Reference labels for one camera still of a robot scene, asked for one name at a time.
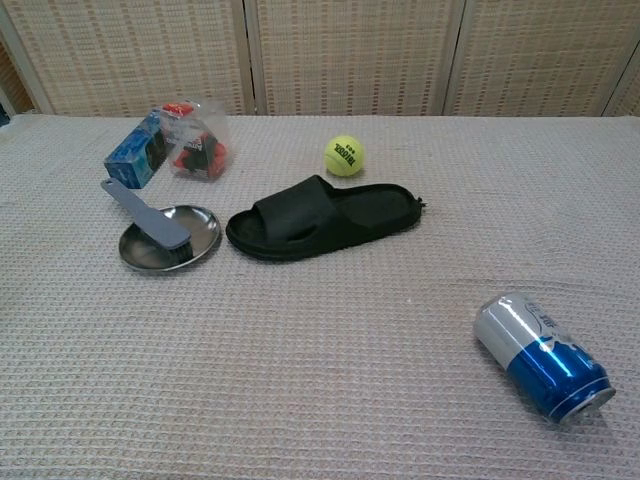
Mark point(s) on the beige woven tablecloth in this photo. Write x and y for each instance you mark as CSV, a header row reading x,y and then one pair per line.
x,y
320,350

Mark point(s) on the blue and silver can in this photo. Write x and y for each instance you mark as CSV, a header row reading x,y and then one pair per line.
x,y
545,355

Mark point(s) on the round steel plate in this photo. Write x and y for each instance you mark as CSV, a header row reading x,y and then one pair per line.
x,y
205,225

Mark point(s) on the blue cardboard box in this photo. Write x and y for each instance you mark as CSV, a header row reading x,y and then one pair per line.
x,y
131,157

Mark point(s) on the grey brush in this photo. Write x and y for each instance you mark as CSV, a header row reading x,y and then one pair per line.
x,y
155,225

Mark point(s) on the woven bamboo folding screen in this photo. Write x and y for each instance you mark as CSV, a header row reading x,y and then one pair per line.
x,y
350,55

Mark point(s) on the yellow tennis ball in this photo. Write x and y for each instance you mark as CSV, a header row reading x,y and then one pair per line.
x,y
344,156

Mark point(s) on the black slide sandal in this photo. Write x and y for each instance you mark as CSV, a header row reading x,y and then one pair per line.
x,y
295,215

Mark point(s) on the clear bag red black items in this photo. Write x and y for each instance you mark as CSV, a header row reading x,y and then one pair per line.
x,y
202,145

